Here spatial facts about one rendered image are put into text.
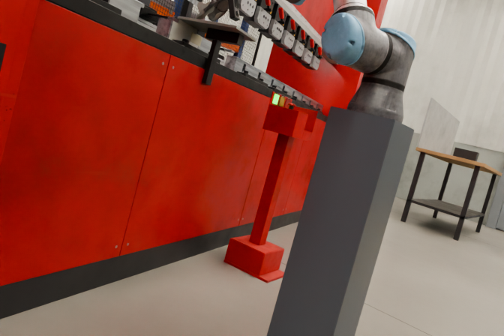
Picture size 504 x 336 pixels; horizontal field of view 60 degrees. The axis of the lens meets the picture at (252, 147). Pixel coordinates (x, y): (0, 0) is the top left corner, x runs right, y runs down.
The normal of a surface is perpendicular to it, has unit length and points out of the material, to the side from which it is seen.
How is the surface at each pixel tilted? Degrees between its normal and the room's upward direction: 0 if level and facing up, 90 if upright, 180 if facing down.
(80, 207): 90
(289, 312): 90
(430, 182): 90
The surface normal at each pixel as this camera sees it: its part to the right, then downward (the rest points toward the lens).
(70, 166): 0.88, 0.26
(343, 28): -0.83, -0.07
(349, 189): -0.57, -0.11
